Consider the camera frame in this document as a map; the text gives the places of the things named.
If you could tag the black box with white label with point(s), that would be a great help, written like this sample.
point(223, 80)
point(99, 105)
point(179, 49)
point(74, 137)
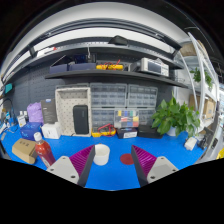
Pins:
point(126, 133)

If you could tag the flat black case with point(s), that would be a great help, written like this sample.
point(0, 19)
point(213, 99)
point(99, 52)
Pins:
point(148, 132)

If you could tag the purple plastic bag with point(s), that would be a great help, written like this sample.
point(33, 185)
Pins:
point(34, 112)

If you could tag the flat round red coaster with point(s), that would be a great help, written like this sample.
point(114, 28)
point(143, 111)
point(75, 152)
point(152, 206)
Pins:
point(126, 159)

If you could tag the red drink bottle white cap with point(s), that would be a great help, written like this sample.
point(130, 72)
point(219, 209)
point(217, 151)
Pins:
point(45, 151)

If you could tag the brown cardboard box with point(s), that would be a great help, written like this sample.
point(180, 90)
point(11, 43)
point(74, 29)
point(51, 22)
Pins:
point(24, 150)

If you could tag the white rack shelf unit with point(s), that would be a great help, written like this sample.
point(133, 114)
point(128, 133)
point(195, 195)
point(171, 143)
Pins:
point(201, 73)

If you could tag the narrow grey drawer cabinet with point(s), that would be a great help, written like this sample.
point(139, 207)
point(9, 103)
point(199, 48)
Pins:
point(146, 116)

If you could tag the white carton box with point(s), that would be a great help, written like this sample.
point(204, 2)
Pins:
point(51, 131)

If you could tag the dark grey upright carton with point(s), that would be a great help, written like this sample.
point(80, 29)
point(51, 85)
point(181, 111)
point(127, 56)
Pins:
point(49, 111)

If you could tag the yellow multimeter with leads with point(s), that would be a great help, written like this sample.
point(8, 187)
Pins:
point(104, 132)

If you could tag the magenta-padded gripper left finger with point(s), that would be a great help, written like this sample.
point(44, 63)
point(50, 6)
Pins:
point(63, 168)

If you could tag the small grey drawer cabinet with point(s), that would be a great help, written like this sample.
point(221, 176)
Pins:
point(102, 116)

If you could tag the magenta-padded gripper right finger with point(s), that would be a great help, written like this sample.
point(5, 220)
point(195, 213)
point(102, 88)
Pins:
point(160, 168)

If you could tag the wide grey drawer cabinet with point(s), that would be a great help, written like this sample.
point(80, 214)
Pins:
point(108, 95)

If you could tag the white power adapter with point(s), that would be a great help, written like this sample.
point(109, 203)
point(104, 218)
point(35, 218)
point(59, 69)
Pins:
point(190, 144)

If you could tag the dark wall shelf unit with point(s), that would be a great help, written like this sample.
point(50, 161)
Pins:
point(113, 75)

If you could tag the green potted plant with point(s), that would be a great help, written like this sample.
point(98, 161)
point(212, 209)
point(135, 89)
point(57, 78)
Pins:
point(173, 116)

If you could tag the white cup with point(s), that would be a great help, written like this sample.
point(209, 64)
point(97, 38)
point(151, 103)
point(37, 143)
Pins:
point(101, 156)

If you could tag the clear box with colourful parts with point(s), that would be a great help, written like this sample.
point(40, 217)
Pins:
point(126, 118)

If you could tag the black rounded speaker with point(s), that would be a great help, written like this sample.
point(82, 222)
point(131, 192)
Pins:
point(81, 119)

